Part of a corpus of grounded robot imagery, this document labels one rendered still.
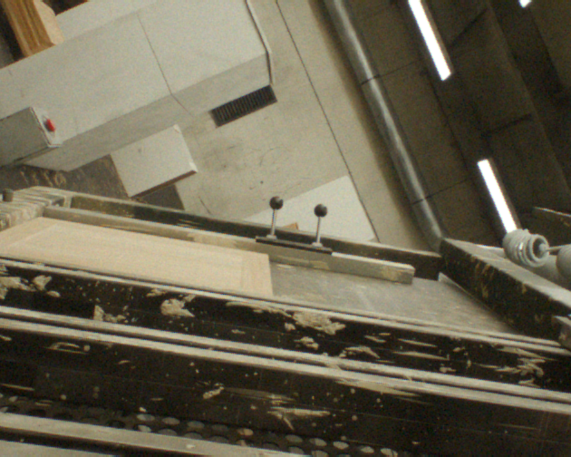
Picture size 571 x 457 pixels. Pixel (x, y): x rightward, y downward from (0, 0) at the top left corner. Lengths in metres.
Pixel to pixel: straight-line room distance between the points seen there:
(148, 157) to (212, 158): 3.25
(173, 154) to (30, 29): 2.02
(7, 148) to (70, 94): 2.26
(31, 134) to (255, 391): 1.29
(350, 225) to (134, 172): 2.49
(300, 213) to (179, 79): 1.85
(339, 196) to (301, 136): 4.54
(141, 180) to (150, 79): 2.78
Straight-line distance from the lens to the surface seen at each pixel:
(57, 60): 4.16
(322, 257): 1.59
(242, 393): 0.67
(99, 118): 4.01
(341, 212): 5.28
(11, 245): 1.30
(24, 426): 0.50
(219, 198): 9.73
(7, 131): 1.85
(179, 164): 6.57
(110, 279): 0.90
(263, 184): 9.69
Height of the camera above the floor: 1.45
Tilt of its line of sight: 1 degrees down
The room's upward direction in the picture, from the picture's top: 67 degrees clockwise
